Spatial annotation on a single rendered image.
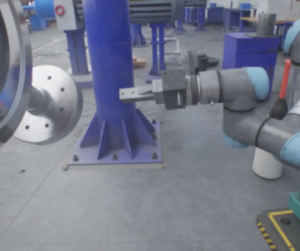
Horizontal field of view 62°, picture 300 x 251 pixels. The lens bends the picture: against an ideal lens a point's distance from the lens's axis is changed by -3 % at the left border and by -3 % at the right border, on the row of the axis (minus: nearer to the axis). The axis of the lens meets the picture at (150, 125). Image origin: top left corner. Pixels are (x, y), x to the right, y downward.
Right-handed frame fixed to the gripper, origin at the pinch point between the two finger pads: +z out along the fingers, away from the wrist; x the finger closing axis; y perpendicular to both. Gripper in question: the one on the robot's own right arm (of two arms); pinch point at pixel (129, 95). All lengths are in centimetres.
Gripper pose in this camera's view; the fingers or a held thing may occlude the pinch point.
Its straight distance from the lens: 61.0
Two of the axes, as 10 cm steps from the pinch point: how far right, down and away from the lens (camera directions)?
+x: 1.2, 2.5, 9.6
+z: -9.9, 0.9, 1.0
